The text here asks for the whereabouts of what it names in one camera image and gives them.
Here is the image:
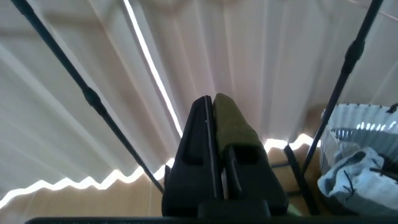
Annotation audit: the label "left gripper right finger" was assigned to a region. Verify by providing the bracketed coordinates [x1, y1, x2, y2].
[220, 144, 290, 217]

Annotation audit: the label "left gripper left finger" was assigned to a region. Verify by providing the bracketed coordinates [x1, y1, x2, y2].
[161, 95, 223, 218]

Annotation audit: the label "green printed t-shirt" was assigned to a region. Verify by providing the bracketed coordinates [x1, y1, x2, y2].
[212, 93, 301, 217]

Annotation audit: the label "white laundry basket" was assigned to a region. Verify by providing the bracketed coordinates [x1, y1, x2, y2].
[318, 103, 398, 217]

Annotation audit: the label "black clothes rack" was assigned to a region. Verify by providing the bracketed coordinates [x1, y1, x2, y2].
[11, 0, 385, 217]

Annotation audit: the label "pink clothes hanger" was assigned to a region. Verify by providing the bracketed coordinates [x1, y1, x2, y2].
[348, 0, 398, 20]

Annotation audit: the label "pale grey shorts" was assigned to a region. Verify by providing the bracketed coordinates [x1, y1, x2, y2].
[317, 146, 398, 216]

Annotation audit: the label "beige curtain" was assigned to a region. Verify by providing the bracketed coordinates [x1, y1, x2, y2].
[0, 0, 398, 210]

